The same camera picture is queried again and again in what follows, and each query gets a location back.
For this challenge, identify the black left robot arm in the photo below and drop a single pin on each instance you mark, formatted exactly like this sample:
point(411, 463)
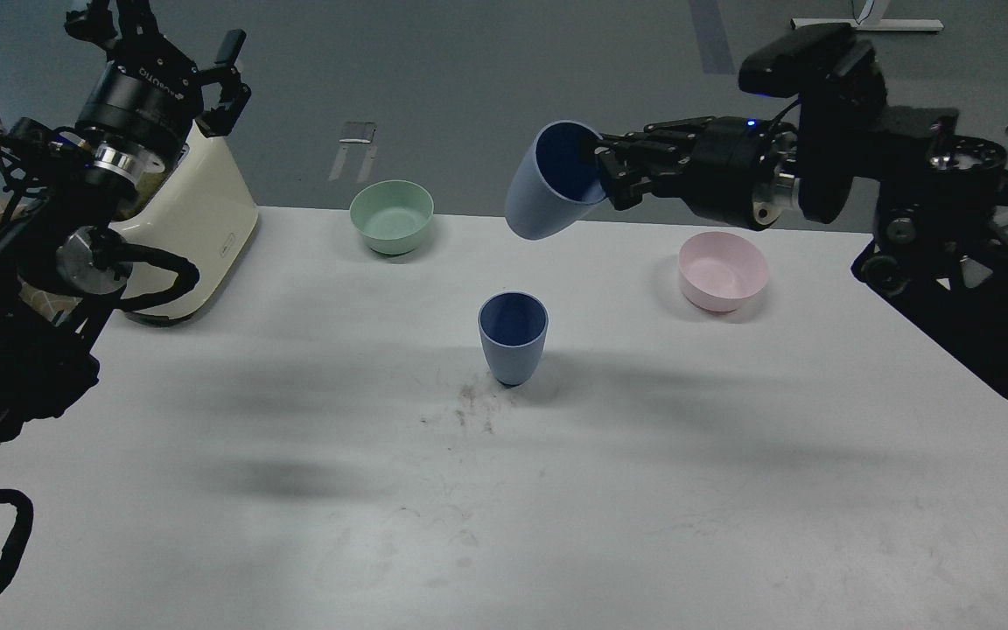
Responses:
point(63, 267)

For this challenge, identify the pink bowl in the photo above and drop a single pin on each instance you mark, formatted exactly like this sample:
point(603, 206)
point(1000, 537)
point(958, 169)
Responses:
point(719, 271)

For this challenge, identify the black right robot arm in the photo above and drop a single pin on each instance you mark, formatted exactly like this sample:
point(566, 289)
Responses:
point(939, 229)

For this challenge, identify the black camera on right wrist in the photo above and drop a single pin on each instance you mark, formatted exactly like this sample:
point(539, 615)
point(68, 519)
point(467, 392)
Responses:
point(839, 89)

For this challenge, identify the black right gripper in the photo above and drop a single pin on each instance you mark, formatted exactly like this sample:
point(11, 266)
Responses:
point(740, 171)

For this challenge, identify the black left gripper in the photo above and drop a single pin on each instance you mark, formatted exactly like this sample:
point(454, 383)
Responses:
point(148, 92)

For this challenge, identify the white stand foot background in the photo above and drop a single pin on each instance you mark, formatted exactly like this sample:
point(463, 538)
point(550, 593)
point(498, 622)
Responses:
point(871, 17)

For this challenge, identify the light blue cup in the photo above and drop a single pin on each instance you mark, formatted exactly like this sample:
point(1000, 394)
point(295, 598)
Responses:
point(557, 182)

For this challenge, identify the green bowl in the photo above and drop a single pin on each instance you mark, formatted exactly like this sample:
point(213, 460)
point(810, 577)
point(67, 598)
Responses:
point(393, 217)

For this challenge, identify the cream white toaster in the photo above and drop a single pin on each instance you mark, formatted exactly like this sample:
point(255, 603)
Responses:
point(202, 211)

